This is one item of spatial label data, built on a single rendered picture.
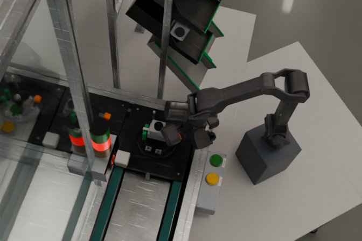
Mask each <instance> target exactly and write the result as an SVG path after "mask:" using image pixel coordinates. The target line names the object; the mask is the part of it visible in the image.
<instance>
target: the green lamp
mask: <svg viewBox="0 0 362 241"><path fill-rule="evenodd" d="M89 133H90V132H89ZM109 137H110V132H109V128H108V131H107V132H106V133H105V134H103V135H101V136H95V135H93V134H91V133H90V138H91V140H92V141H93V142H95V143H97V144H103V143H105V142H106V141H107V140H108V139H109Z"/></svg>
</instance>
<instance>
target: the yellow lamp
mask: <svg viewBox="0 0 362 241"><path fill-rule="evenodd" d="M93 150H94V154H95V155H96V156H97V157H99V158H105V157H107V156H109V155H110V154H111V152H112V145H111V144H110V147H109V148H108V149H107V150H105V151H97V150H96V149H94V147H93Z"/></svg>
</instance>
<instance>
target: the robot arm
mask: <svg viewBox="0 0 362 241"><path fill-rule="evenodd" d="M280 76H281V77H285V81H284V91H283V90H282V89H280V88H278V87H275V79H276V78H278V77H280ZM263 94H264V95H273V96H274V97H276V98H278V99H280V100H281V101H280V103H279V105H278V107H277V109H276V111H275V113H274V114H267V115H266V117H265V118H264V123H265V128H266V134H264V135H262V136H261V138H262V139H263V141H264V143H265V144H266V145H267V147H268V149H269V150H270V151H271V152H274V151H276V150H278V149H279V148H282V147H284V146H286V145H288V144H290V143H291V142H290V135H289V128H288V122H289V120H290V118H291V116H292V114H293V112H294V111H295V109H296V107H297V105H298V104H299V103H304V102H305V101H306V100H307V99H308V98H309V97H310V90H309V84H308V78H307V73H306V72H302V71H301V70H299V69H289V68H284V69H282V70H279V71H278V72H276V73H271V72H265V73H262V74H261V75H260V76H258V77H255V78H253V79H250V80H247V81H243V82H240V83H237V84H234V85H232V86H229V87H226V88H222V89H218V88H214V87H210V88H204V89H201V90H199V91H196V92H193V93H191V94H188V95H187V101H186V102H177V101H166V103H165V108H164V119H165V120H169V121H180V123H178V124H176V127H175V126H174V125H173V124H169V125H167V126H164V127H162V129H161V134H162V136H163V138H164V139H165V141H166V143H167V145H168V146H173V145H175V144H178V143H179V142H180V141H181V139H180V136H181V137H182V139H183V140H187V139H191V143H192V145H193V148H194V149H195V150H199V149H202V148H205V147H208V146H210V145H211V144H213V141H214V140H215V139H216V135H215V133H214V132H212V131H211V132H209V130H205V129H206V126H207V125H209V129H210V130H211V129H213V128H215V127H217V126H218V125H219V119H218V113H221V112H222V111H223V110H224V109H225V108H226V107H227V106H228V105H231V104H234V103H238V102H241V101H244V100H247V99H250V98H253V97H257V96H260V95H263ZM196 98H197V103H196ZM207 123H208V124H207ZM179 134H180V135H179Z"/></svg>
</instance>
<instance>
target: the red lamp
mask: <svg viewBox="0 0 362 241"><path fill-rule="evenodd" d="M91 141H92V140H91ZM110 144H111V140H110V137H109V139H108V140H107V141H106V142H105V143H103V144H97V143H95V142H93V141H92V145H93V147H94V149H96V150H97V151H105V150H107V149H108V148H109V147H110Z"/></svg>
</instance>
